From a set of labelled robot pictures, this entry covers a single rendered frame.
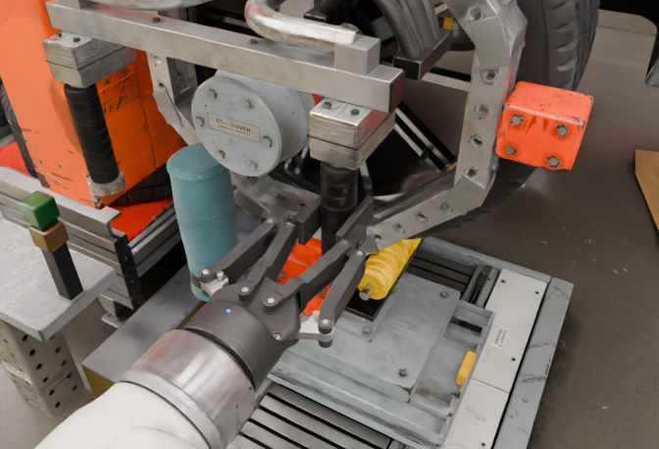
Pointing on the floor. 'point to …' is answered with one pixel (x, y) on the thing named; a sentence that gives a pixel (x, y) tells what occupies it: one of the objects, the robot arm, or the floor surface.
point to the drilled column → (39, 369)
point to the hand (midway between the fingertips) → (336, 219)
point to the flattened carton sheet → (648, 179)
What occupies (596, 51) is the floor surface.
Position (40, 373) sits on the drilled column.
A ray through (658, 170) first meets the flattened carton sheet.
